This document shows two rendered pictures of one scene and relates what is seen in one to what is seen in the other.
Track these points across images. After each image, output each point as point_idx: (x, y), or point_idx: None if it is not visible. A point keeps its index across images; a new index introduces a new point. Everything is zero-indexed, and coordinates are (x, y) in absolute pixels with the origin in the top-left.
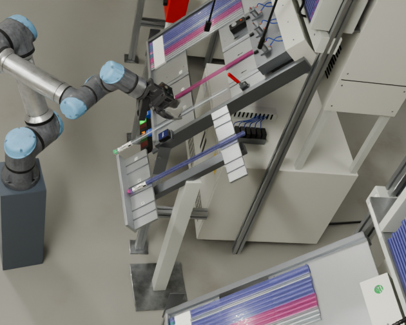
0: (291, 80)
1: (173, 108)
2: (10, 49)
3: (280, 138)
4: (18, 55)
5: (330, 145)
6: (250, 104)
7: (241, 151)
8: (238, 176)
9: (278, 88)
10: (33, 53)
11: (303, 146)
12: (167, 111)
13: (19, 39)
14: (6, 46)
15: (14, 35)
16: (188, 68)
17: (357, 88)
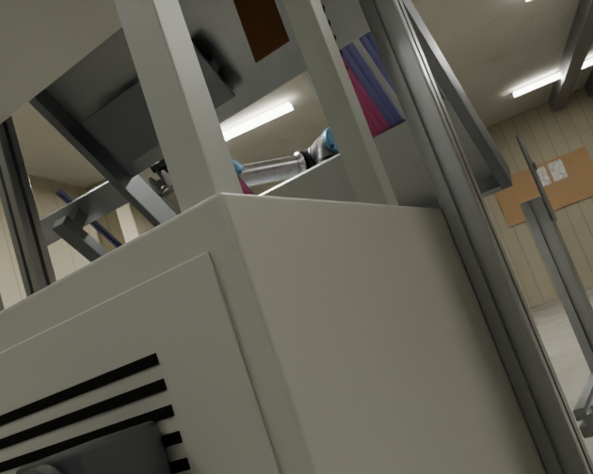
0: (32, 104)
1: (157, 181)
2: (296, 152)
3: (49, 256)
4: (289, 156)
5: None
6: (102, 174)
7: (49, 214)
8: None
9: (56, 127)
10: (320, 162)
11: (0, 296)
12: (163, 185)
13: (314, 146)
14: (302, 150)
15: (314, 142)
16: (305, 171)
17: None
